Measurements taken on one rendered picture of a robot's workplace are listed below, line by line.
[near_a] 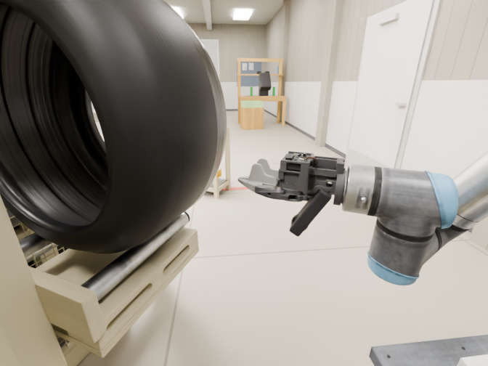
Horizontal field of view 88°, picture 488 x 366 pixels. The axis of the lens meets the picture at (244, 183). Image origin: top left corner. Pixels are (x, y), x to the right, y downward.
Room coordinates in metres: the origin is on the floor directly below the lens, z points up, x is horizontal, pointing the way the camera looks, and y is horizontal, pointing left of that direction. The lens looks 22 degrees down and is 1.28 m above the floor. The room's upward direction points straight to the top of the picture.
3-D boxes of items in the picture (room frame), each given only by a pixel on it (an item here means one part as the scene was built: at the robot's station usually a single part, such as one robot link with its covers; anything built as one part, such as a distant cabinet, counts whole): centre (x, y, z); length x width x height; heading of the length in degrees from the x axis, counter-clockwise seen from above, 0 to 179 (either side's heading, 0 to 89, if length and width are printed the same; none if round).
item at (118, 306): (0.51, 0.25, 0.84); 0.36 x 0.09 x 0.06; 159
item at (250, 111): (8.10, -0.57, 0.99); 1.46 x 1.31 x 1.97; 96
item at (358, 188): (0.43, -0.21, 1.10); 0.10 x 0.05 x 0.09; 159
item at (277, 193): (0.46, -0.07, 1.08); 0.09 x 0.05 x 0.02; 69
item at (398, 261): (0.41, -0.30, 0.98); 0.12 x 0.09 x 0.12; 124
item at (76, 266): (0.56, 0.38, 0.80); 0.37 x 0.36 x 0.02; 69
